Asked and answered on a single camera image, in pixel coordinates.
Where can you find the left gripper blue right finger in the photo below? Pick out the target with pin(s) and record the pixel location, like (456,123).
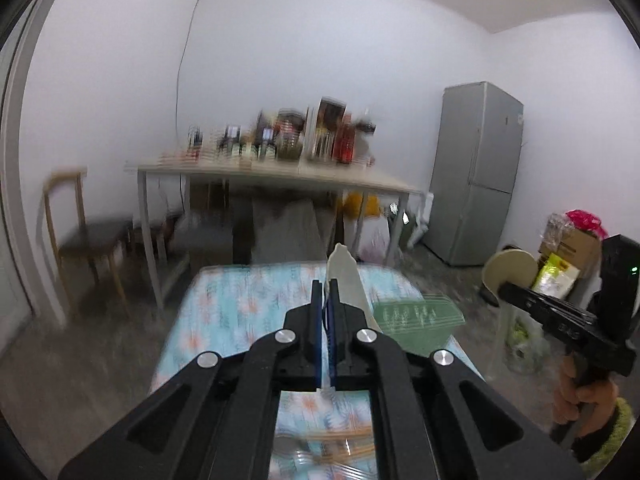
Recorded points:
(333,329)

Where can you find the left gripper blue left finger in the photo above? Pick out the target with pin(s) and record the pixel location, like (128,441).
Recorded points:
(316,329)

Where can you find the translucent white rice paddle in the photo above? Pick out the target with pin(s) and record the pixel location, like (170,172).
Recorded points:
(358,325)

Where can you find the beige plastic ladle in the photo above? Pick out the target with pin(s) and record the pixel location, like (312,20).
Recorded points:
(514,266)

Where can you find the wooden chopstick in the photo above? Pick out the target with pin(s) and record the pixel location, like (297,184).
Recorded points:
(365,432)

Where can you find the green fuzzy sleeve forearm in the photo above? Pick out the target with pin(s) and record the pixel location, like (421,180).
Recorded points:
(595,451)

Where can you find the right hand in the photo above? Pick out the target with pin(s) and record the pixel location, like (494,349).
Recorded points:
(602,396)

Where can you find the floral blue quilt cover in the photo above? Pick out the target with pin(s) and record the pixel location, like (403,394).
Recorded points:
(226,308)

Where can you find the white plastic bag with greens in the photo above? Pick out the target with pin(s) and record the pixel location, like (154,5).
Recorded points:
(525,346)

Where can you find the yellow green package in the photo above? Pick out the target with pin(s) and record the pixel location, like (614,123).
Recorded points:
(556,278)

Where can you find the green perforated utensil holder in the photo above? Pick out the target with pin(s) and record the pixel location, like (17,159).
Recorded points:
(419,325)

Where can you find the white sack under desk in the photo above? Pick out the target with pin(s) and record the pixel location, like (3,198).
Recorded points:
(286,232)

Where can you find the cardboard box with pink bag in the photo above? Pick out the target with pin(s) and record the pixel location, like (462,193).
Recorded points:
(576,237)

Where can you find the yellow plastic bag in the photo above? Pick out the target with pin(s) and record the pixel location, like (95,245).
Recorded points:
(354,202)

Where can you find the long wooden desk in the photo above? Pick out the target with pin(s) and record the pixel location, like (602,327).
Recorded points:
(300,175)

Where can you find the red drink bottle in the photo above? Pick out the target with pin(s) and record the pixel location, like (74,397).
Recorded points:
(344,143)

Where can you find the grey refrigerator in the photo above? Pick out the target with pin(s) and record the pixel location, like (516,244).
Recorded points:
(476,162)

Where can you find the wooden chair black seat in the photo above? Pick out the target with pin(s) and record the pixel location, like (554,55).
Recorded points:
(91,240)

